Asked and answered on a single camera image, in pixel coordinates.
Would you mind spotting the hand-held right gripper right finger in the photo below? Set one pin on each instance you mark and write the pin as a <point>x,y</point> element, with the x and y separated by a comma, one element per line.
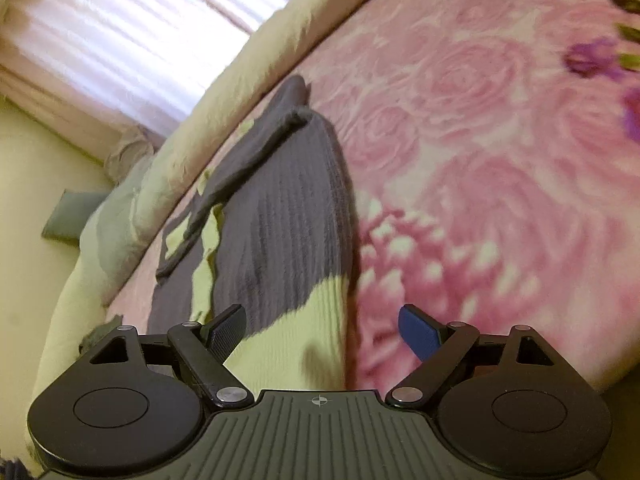
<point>417,332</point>

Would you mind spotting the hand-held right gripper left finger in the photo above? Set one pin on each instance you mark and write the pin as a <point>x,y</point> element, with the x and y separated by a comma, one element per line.
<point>227,332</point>

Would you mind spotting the purple knit sweater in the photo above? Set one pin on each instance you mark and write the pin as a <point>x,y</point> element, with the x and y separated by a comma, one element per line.
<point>290,210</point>

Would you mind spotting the grey garment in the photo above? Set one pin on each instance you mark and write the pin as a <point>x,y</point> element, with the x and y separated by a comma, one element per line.
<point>97,335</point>

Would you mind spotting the grey pillow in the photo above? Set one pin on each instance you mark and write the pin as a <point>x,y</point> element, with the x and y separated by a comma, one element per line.
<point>65,215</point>

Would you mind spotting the pink crumpled cloth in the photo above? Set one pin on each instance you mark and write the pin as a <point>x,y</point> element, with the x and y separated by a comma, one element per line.
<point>130,152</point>

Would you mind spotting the pink floral blanket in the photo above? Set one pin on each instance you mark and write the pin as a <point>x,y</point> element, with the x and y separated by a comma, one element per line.
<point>475,135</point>

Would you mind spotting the grey and cream duvet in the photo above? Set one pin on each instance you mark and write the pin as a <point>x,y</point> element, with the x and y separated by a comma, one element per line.
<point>220,100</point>

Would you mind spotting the pink drape curtain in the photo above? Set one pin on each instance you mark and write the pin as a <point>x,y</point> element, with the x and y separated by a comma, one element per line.
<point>50,105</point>

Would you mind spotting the white sheer curtain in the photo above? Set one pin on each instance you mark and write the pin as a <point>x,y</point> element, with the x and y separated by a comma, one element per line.
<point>140,25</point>

